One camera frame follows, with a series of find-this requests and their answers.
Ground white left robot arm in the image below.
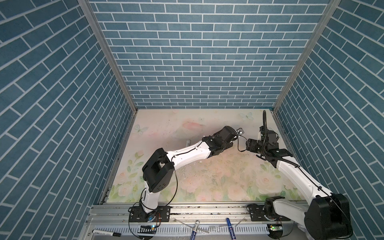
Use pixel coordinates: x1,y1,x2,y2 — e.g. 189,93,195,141
130,126,244,223

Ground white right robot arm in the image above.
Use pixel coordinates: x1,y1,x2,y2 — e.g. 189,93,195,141
246,125,353,240

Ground blue marker pen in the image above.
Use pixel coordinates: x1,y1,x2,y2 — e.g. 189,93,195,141
226,218,237,240

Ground white-blue marker pen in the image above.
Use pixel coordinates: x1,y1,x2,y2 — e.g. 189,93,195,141
190,221,200,240

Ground black marker pen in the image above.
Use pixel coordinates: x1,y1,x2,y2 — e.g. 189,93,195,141
92,229,122,237

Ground black corrugated cable hose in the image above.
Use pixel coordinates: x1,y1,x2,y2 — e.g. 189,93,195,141
262,110,301,169

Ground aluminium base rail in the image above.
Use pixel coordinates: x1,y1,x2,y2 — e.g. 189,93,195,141
79,202,307,240

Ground aluminium right corner post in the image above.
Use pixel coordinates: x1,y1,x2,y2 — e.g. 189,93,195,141
272,0,341,115

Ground aluminium corner post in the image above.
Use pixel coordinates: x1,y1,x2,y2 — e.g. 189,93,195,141
78,0,138,114
272,0,341,115

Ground aluminium left corner post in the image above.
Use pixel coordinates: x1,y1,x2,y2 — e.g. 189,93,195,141
78,0,138,114

